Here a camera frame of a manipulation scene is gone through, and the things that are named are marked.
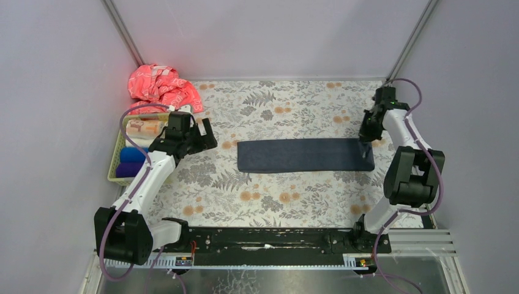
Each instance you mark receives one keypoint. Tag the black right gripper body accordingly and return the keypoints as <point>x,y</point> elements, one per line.
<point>365,135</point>

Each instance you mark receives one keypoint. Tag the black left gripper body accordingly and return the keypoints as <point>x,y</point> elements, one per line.
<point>199,135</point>

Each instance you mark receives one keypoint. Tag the beige lettered towel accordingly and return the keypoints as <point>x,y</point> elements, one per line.
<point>136,128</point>

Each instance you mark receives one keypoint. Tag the purple towel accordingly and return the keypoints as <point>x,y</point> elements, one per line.
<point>128,169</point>

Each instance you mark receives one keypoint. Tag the dark grey cloth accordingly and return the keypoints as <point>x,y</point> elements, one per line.
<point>305,155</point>

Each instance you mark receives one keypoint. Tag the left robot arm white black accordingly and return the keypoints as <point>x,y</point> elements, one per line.
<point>123,232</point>

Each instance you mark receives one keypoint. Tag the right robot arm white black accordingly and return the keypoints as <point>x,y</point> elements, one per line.
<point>413,178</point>

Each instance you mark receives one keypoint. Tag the white rolled towel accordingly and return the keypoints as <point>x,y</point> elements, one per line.
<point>142,143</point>

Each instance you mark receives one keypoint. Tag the blue rolled towel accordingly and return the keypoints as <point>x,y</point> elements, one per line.
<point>132,155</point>

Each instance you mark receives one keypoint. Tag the floral table cloth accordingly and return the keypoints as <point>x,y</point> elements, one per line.
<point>207,189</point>

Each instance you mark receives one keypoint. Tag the pink patterned cloth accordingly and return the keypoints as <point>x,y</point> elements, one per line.
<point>152,85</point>

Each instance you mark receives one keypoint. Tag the pale green plastic basket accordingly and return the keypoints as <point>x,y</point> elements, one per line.
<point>120,143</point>

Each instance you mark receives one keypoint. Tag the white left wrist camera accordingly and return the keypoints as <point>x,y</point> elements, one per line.
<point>186,109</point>

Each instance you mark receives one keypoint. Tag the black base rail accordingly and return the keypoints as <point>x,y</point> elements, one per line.
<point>233,246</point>

